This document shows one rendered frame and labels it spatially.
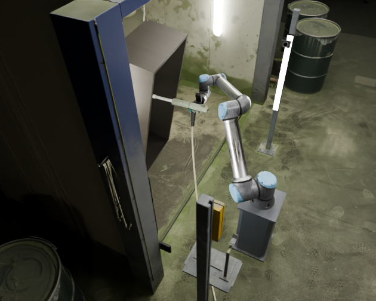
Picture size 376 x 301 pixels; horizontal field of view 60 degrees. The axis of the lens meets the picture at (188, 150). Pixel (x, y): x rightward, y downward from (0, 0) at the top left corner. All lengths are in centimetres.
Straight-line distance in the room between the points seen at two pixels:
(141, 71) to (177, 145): 186
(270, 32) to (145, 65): 224
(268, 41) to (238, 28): 39
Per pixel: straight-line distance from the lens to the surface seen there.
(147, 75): 219
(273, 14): 406
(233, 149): 235
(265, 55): 428
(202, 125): 417
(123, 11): 137
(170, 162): 372
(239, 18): 421
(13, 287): 229
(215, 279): 213
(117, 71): 139
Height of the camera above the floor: 274
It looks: 45 degrees down
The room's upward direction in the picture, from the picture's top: 2 degrees counter-clockwise
